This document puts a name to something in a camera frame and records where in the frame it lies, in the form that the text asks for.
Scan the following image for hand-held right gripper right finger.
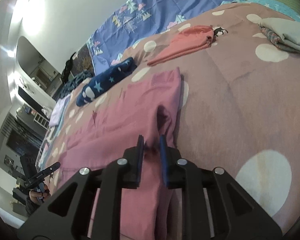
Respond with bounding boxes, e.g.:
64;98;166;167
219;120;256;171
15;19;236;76
159;134;283;240

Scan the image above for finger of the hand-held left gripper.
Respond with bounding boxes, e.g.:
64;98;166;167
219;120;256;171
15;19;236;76
36;162;61;180

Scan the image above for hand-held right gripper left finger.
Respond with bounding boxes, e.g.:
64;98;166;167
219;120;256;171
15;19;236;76
17;134;145;240

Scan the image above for pink long-sleeve shirt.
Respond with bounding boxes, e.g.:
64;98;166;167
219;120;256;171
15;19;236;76
57;67;183;240

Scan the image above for person's left hand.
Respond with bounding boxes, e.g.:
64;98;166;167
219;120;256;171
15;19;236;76
29;184;50;204

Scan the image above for lavender cloth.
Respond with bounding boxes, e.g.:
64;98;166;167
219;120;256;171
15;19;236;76
49;96;70;127

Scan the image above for navy star-print folded garment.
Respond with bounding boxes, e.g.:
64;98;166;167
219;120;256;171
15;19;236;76
76;57;137;107

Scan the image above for dark blue fleece blanket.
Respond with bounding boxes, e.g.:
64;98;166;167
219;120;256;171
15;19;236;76
57;69;94;99

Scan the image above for polka dot deer-print blanket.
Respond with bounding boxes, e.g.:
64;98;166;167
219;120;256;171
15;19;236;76
35;1;300;235

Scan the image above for white arched doorway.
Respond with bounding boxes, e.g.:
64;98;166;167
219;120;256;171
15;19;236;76
15;36;65;100

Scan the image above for black clothing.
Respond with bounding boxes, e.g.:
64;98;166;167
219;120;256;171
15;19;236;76
61;52;78;83

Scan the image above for dark tree-print headboard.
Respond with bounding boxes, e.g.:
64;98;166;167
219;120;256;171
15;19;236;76
74;44;95;74

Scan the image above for salmon folded garment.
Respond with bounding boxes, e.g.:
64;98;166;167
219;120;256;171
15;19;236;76
147;25;213;67

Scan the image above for purple tree-print quilt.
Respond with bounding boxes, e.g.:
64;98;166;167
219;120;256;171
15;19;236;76
86;0;242;74

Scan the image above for multicolour knit garment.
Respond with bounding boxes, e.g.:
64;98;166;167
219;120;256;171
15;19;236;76
261;26;300;55

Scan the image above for grey folded garment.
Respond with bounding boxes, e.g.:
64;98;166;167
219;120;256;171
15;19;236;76
259;17;300;53

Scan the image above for turquoise star-print quilt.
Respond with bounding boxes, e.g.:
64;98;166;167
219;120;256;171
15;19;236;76
220;0;300;23

